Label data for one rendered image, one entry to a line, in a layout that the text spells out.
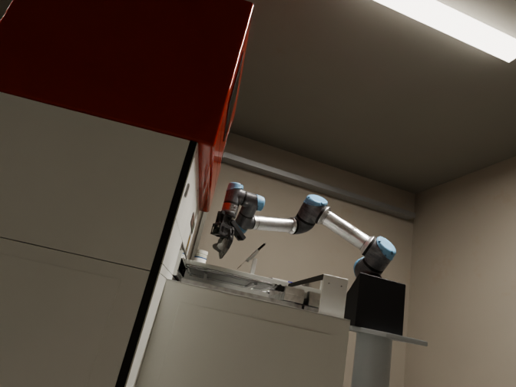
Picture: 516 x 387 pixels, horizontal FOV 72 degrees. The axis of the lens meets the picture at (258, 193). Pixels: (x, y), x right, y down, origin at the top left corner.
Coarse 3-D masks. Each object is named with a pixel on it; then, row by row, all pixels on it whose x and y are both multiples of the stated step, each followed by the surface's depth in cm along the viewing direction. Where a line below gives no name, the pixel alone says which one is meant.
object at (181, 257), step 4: (180, 252) 133; (180, 256) 132; (184, 256) 148; (180, 260) 145; (184, 260) 153; (176, 264) 131; (184, 264) 158; (176, 268) 131; (184, 268) 172; (176, 272) 130; (184, 272) 173; (176, 276) 137; (180, 276) 154
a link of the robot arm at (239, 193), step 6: (228, 186) 170; (234, 186) 168; (240, 186) 169; (228, 192) 168; (234, 192) 167; (240, 192) 168; (228, 198) 166; (234, 198) 166; (240, 198) 168; (240, 204) 170
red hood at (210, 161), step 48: (48, 0) 115; (96, 0) 118; (144, 0) 121; (192, 0) 124; (240, 0) 127; (0, 48) 107; (48, 48) 110; (96, 48) 112; (144, 48) 115; (192, 48) 118; (240, 48) 121; (48, 96) 105; (96, 96) 107; (144, 96) 110; (192, 96) 112
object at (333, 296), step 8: (328, 280) 127; (336, 280) 128; (344, 280) 128; (328, 288) 126; (336, 288) 127; (344, 288) 127; (328, 296) 126; (336, 296) 126; (344, 296) 126; (320, 304) 124; (328, 304) 125; (336, 304) 125; (344, 304) 126; (320, 312) 124; (328, 312) 124; (336, 312) 124; (344, 312) 125
